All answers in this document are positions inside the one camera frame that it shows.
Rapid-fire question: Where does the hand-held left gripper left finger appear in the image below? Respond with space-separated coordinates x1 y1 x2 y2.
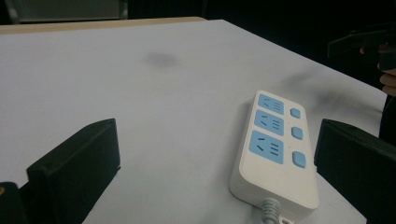
19 118 121 224

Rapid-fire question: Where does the grey power strip cable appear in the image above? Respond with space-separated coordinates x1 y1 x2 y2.
261 197 283 224

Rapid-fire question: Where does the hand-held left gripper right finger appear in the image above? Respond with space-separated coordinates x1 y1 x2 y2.
313 118 396 224

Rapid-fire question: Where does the white and blue power strip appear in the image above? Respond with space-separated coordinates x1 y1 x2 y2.
229 90 320 224

